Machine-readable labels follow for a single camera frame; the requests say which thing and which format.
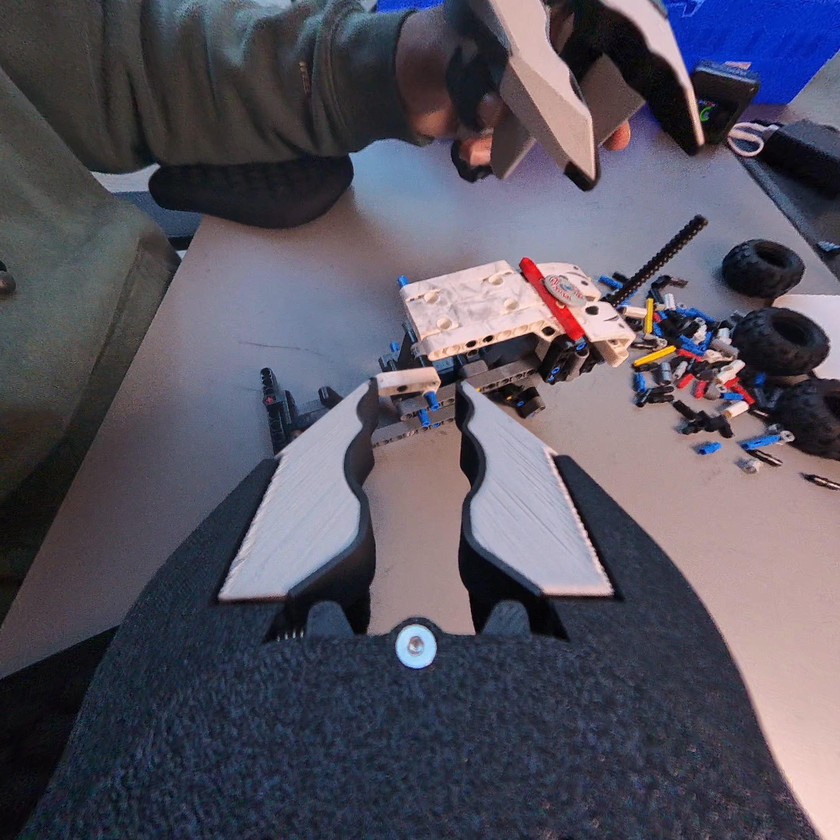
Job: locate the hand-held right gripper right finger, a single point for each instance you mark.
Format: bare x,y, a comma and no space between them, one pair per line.
531,518

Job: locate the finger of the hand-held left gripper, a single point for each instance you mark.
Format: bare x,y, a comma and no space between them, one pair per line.
544,85
669,59

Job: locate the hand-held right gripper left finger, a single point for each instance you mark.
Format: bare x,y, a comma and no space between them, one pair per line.
302,518

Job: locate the white brick toy truck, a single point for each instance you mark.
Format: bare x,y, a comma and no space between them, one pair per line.
472,308

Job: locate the person's left forearm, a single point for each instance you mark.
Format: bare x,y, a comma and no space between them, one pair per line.
229,79

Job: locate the grey desk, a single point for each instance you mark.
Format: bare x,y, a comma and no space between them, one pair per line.
262,315

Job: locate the black desk mat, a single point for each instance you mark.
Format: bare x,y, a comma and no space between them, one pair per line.
807,216

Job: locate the person's left hand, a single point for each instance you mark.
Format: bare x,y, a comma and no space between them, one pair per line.
423,72

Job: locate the black power bank with screen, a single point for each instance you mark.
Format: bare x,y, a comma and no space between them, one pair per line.
728,92

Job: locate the blue plastic bin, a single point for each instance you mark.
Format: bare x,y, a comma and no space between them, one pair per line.
754,46

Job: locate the black power adapter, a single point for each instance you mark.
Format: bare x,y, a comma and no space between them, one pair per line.
804,154

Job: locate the black ridged rod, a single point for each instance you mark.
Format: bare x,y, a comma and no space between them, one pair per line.
663,256

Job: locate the pile of small brick parts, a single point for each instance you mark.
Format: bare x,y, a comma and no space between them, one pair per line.
653,356

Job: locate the black toy tyre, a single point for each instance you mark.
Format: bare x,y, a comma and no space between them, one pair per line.
754,354
804,426
741,279

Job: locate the black chair armrest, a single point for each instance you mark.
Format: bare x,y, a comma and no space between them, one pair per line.
249,193

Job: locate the person's green sweatshirt torso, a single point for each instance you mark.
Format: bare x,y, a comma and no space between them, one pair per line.
65,328

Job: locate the black earbud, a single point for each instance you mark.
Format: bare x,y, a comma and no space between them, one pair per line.
5,282

